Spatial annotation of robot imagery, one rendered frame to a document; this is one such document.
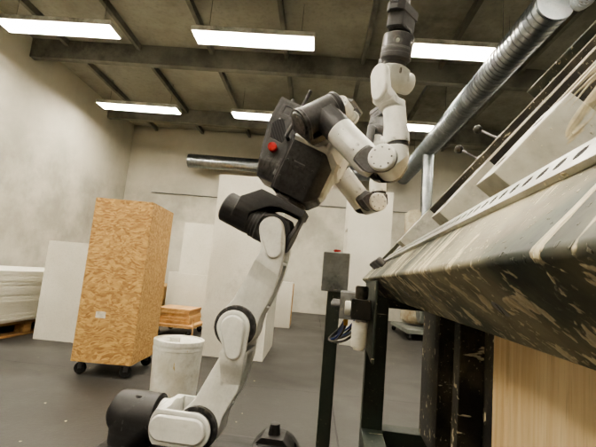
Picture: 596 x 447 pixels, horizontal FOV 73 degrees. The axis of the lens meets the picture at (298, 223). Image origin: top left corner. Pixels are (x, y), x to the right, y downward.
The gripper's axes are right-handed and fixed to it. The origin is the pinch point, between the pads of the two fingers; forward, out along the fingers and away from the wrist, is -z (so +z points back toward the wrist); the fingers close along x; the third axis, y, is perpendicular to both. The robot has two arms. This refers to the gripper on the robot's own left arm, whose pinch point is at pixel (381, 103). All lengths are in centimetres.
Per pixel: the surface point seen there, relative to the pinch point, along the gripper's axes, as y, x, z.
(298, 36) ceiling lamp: -27, -240, -273
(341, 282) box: -12, -28, 78
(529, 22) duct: -172, -40, -218
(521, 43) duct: -188, -58, -218
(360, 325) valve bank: 12, 23, 105
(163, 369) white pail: 33, -128, 129
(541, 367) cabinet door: 13, 79, 115
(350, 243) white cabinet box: -190, -303, -67
